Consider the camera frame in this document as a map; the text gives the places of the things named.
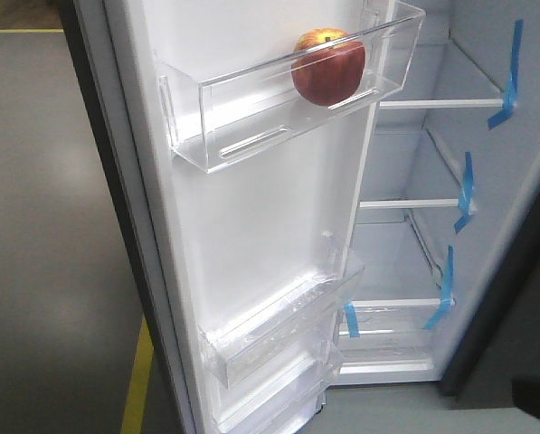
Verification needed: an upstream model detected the white fridge shelf middle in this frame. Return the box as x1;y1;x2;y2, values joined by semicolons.
359;199;459;210

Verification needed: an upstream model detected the clear upper door bin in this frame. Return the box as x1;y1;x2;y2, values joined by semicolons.
157;1;425;174

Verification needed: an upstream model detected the clear lower door bin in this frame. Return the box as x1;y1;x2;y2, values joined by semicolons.
212;329;343;433

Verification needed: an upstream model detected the white fridge shelf upper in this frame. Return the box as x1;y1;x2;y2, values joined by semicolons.
380;99;503;110

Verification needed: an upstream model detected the white fridge door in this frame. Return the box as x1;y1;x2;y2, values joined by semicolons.
58;1;381;433

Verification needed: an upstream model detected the red yellow apple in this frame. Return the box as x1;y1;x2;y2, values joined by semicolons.
291;41;366;107

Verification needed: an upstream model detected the clear door bin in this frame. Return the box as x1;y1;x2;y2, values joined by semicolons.
200;232;365;389
212;329;343;433
157;1;425;174

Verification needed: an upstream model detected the clear middle door bin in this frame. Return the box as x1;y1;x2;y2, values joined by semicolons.
200;232;365;389

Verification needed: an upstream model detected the blue tape strip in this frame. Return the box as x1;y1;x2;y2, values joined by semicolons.
488;19;524;130
344;302;360;338
453;151;474;234
422;245;454;331

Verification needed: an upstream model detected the clear fridge crisper drawer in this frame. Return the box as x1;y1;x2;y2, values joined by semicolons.
338;298;440;363

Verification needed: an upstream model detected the white fridge shelf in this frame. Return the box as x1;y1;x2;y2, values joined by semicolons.
359;199;459;210
380;99;503;110

